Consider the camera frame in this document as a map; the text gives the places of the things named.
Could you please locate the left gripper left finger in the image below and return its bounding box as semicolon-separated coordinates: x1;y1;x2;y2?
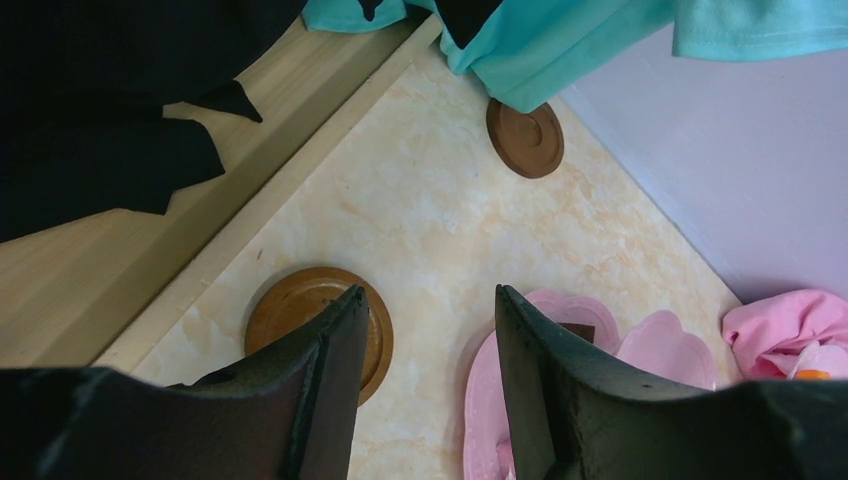
1;285;368;479

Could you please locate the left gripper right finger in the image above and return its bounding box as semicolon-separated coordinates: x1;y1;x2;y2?
495;285;847;479

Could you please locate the chocolate cake slice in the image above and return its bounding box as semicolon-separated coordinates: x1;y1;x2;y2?
560;323;595;344

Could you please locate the pink three-tier cake stand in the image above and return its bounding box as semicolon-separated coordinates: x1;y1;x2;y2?
463;290;717;479

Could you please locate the pink cloth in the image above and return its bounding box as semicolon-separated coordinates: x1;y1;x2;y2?
721;289;847;380

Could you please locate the orange flower pastry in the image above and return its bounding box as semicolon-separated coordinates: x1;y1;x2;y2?
794;369;832;380

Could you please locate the brown round coaster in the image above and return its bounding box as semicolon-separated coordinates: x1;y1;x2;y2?
486;98;565;179
244;266;394;405

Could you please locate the teal t-shirt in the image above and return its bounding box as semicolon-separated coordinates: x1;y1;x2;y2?
302;0;847;113

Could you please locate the black t-shirt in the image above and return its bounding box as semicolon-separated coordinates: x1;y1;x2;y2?
0;0;505;244

